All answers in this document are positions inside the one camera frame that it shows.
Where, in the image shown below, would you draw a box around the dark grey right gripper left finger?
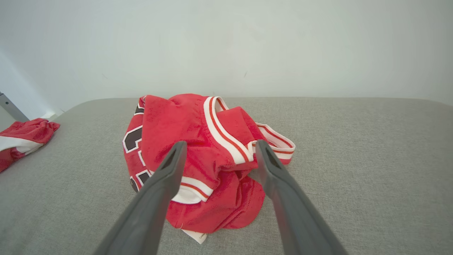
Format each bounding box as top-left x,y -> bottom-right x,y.
93,141 -> 188,255

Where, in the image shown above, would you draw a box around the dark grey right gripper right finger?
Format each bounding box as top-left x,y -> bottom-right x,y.
255,140 -> 349,255

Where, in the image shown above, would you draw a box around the red basketball jersey white trim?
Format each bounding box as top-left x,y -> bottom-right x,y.
122,93 -> 296,245

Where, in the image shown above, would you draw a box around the red shorts with white stripe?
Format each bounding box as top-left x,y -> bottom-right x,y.
0,118 -> 61,173

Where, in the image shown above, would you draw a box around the grey metal bar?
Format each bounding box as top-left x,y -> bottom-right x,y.
0,91 -> 30,123

